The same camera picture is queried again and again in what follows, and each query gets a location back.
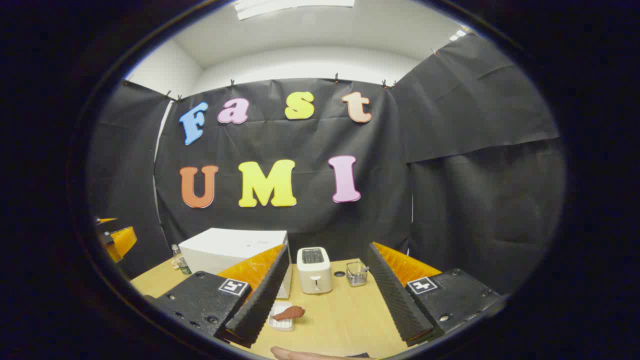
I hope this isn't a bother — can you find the white rectangular dish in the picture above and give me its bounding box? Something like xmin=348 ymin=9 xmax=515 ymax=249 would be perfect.
xmin=267 ymin=301 xmax=296 ymax=332

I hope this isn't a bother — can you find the ceiling light panel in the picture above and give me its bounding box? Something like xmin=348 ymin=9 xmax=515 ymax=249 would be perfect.
xmin=234 ymin=0 xmax=356 ymax=21

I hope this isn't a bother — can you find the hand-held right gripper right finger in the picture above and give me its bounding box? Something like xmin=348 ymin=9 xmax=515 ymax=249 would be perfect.
xmin=366 ymin=242 xmax=508 ymax=347

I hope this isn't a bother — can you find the metal mesh holder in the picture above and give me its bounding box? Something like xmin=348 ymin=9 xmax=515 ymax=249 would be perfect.
xmin=346 ymin=260 xmax=370 ymax=288

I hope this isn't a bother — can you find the clear plastic water bottle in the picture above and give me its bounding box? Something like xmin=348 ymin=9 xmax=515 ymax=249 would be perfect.
xmin=171 ymin=244 xmax=192 ymax=276

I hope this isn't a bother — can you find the white toaster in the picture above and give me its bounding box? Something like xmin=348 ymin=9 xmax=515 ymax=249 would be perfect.
xmin=296 ymin=247 xmax=333 ymax=295

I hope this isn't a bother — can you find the white microwave oven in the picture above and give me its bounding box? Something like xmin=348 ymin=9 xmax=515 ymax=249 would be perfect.
xmin=178 ymin=228 xmax=293 ymax=300

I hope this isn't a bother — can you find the brown chicken drumstick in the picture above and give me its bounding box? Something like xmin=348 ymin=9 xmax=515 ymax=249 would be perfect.
xmin=272 ymin=306 xmax=306 ymax=322

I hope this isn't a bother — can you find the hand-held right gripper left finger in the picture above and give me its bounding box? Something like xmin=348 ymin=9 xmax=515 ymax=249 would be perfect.
xmin=145 ymin=243 xmax=292 ymax=349

